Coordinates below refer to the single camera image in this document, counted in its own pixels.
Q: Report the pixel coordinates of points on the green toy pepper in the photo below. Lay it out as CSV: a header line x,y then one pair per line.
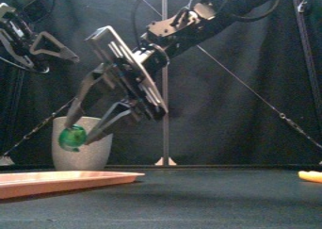
x,y
72,138

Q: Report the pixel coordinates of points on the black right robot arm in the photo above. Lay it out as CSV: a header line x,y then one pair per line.
x,y
218,13

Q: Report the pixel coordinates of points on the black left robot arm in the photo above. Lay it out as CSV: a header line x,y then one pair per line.
x,y
31,3

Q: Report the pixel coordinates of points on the pink plate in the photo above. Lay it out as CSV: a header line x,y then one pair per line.
x,y
63,179

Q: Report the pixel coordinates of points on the white speckled cup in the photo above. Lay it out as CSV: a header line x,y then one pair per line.
x,y
90,155

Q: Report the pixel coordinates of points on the yellow toy food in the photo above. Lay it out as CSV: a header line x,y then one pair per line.
x,y
310,176

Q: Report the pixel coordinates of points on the grey vertical frame pole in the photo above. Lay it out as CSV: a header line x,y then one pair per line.
x,y
164,138

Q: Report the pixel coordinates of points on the dark slanted frame post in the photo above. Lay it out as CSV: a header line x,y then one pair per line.
x,y
307,50

